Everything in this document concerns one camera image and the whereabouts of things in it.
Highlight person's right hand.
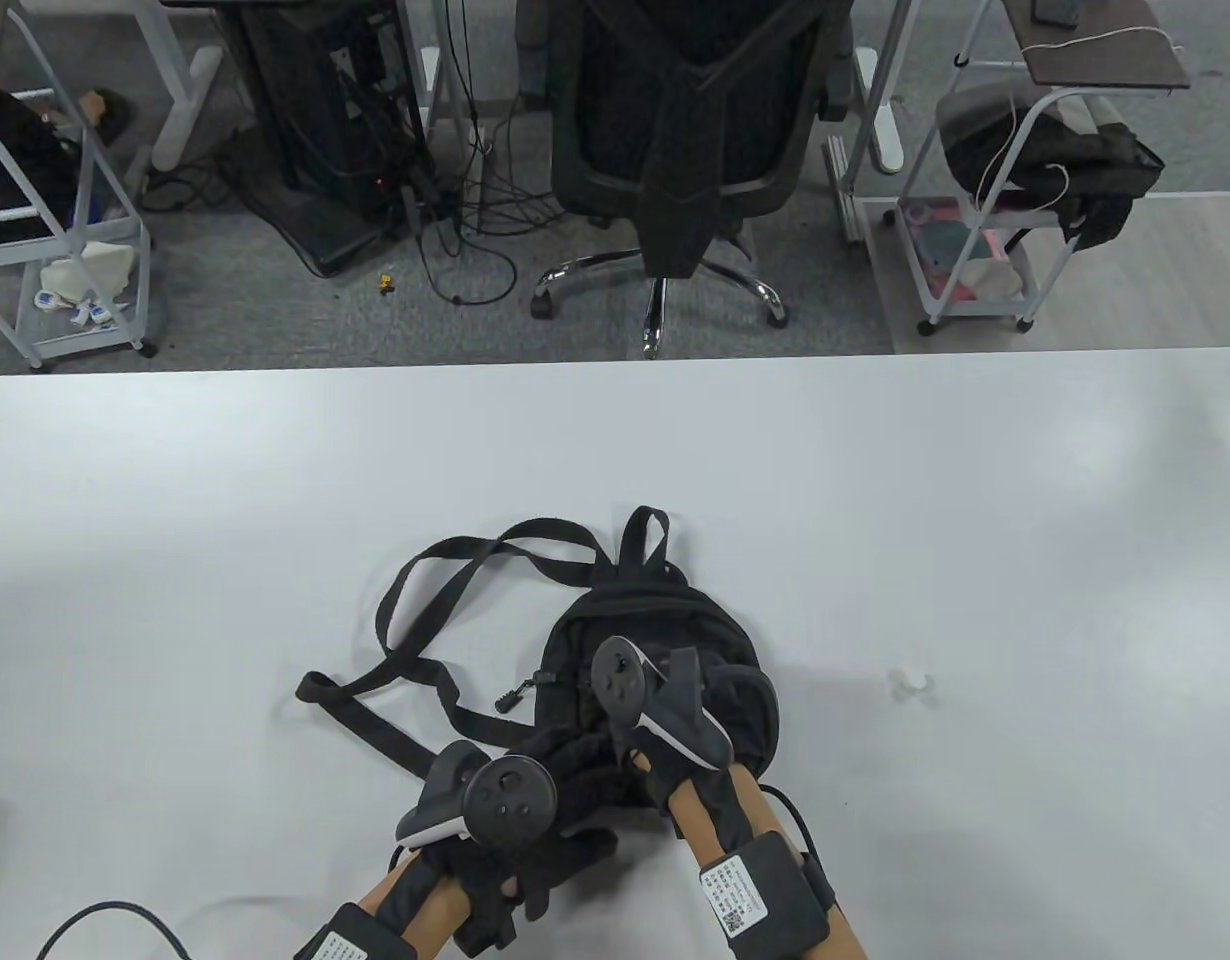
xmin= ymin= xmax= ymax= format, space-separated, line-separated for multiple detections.
xmin=615 ymin=745 xmax=716 ymax=816

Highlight person's left hand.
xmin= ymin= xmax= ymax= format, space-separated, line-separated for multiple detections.
xmin=420 ymin=728 xmax=621 ymax=956

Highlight black corduroy backpack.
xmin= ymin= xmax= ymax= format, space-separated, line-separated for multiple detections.
xmin=295 ymin=507 xmax=781 ymax=801

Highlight person's right forearm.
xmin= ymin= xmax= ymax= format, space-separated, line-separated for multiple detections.
xmin=665 ymin=765 xmax=866 ymax=960

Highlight person's left forearm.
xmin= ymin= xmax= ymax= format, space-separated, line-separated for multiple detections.
xmin=355 ymin=865 xmax=476 ymax=960

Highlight white metal cart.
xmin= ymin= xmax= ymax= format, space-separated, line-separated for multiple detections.
xmin=860 ymin=85 xmax=1106 ymax=336
xmin=0 ymin=0 xmax=159 ymax=371

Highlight cream cloth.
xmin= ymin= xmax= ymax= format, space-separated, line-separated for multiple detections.
xmin=960 ymin=258 xmax=1031 ymax=299

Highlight pink box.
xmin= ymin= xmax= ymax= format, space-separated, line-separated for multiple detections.
xmin=900 ymin=197 xmax=1031 ymax=301

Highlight black mesh office chair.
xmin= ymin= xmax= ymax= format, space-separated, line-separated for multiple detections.
xmin=515 ymin=0 xmax=856 ymax=361

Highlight grey metal rails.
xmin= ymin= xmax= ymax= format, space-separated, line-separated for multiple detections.
xmin=823 ymin=138 xmax=864 ymax=241

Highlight white desk leg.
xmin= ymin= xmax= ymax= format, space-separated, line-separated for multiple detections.
xmin=855 ymin=0 xmax=921 ymax=176
xmin=395 ymin=0 xmax=476 ymax=151
xmin=125 ymin=0 xmax=226 ymax=171

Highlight white cloth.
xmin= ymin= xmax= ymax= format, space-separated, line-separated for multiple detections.
xmin=40 ymin=240 xmax=138 ymax=301

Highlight black computer tower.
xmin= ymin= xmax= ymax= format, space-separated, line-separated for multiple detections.
xmin=215 ymin=0 xmax=441 ymax=279

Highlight black bag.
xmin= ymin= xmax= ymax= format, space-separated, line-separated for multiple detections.
xmin=937 ymin=85 xmax=1166 ymax=251

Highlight black jacket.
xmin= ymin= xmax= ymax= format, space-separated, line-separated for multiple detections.
xmin=0 ymin=85 xmax=81 ymax=246

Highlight brown side table top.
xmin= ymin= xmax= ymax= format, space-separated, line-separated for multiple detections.
xmin=1005 ymin=0 xmax=1191 ymax=91

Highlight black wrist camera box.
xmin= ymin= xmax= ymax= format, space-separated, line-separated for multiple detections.
xmin=295 ymin=903 xmax=416 ymax=960
xmin=700 ymin=833 xmax=834 ymax=960

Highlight tangle of black cables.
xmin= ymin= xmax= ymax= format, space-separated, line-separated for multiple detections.
xmin=140 ymin=100 xmax=576 ymax=306

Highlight thick black cable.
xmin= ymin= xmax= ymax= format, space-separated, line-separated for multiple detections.
xmin=35 ymin=903 xmax=191 ymax=960

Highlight thin white cable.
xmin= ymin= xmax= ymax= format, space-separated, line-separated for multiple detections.
xmin=975 ymin=25 xmax=1188 ymax=261

